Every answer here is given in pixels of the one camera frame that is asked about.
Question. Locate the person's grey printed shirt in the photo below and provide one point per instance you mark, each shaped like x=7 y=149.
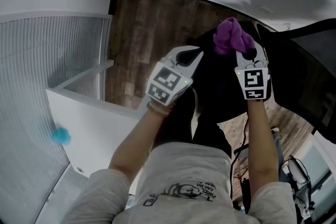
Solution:
x=183 y=165

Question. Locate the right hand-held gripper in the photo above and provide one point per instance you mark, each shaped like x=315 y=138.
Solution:
x=253 y=81

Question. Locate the blue fluffy cloth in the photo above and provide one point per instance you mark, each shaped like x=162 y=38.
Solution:
x=61 y=136

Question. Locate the window with white blinds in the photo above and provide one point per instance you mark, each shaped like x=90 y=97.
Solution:
x=31 y=60

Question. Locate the person's right forearm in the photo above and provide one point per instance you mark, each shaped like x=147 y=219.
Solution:
x=261 y=139

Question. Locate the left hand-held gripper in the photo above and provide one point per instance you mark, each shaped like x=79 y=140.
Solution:
x=168 y=81

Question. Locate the person's left forearm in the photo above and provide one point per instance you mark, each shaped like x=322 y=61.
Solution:
x=136 y=144

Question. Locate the person's black trousers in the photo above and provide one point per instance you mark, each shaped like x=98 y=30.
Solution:
x=181 y=118

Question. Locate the purple knitted cloth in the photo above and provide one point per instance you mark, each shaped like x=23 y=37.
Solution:
x=231 y=34

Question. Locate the black baseboard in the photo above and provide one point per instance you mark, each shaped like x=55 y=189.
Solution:
x=112 y=0

